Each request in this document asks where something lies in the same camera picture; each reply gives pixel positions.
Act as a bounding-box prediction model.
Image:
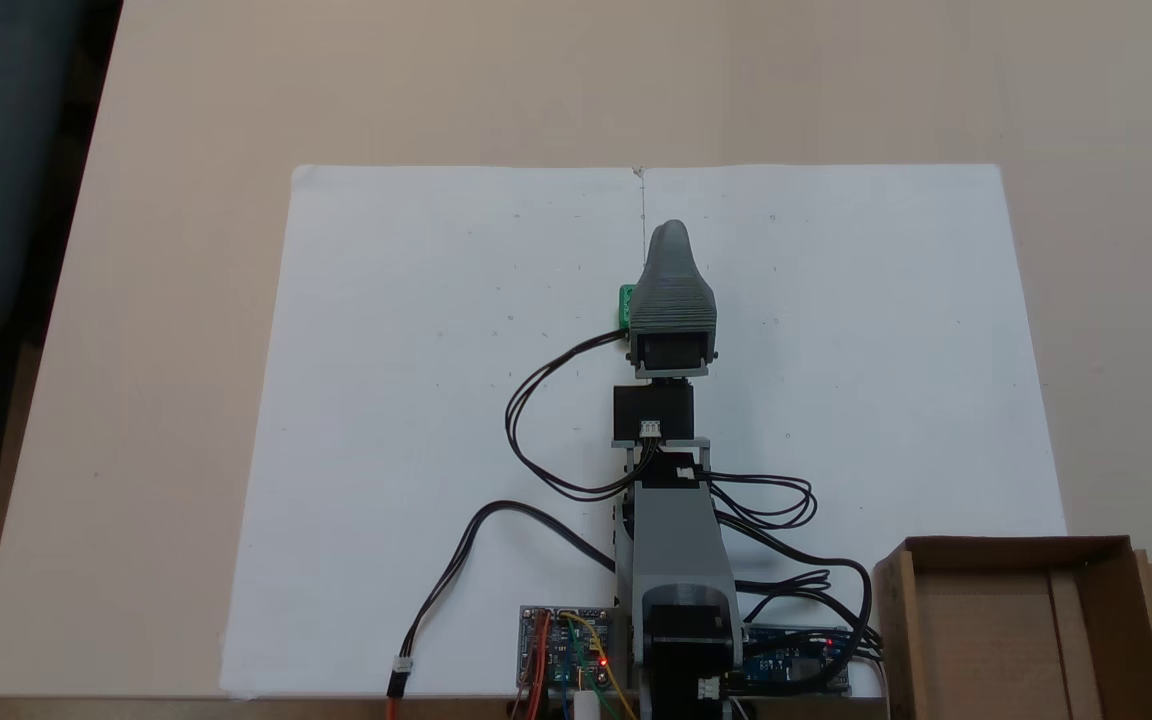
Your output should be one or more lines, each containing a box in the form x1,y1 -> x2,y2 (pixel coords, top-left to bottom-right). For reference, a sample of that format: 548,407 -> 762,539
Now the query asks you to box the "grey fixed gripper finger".
636,220 -> 712,287

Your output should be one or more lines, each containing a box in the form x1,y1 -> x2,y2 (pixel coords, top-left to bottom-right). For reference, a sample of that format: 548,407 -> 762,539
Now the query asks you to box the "white paper sheet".
219,163 -> 1069,701

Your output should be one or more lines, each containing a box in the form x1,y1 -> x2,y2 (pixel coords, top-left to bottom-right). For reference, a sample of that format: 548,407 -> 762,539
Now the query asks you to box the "grey motor driver circuit board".
518,605 -> 619,693

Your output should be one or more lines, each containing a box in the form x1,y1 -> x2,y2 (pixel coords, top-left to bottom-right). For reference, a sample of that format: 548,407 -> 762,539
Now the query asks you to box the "brown cardboard box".
874,535 -> 1152,720

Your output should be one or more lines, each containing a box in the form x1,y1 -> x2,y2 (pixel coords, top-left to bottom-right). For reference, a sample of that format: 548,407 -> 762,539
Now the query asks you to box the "black gripper motor cable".
505,330 -> 659,501

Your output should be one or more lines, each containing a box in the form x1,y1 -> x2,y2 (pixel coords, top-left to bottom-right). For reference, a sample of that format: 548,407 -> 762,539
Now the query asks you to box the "black wrist motor cable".
704,470 -> 818,532

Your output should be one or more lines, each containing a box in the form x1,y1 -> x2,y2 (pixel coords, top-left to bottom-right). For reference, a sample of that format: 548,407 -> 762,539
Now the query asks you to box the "black elbow motor cable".
734,555 -> 884,663

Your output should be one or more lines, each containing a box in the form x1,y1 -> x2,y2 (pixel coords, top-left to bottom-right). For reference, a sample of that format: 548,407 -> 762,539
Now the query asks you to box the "black cable with white connector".
385,500 -> 619,720

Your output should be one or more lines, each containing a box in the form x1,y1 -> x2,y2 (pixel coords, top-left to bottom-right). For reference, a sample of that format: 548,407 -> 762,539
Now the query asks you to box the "yellow wire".
560,611 -> 639,720

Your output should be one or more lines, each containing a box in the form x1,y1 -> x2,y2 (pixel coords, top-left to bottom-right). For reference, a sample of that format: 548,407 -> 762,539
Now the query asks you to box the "red wire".
526,612 -> 550,720

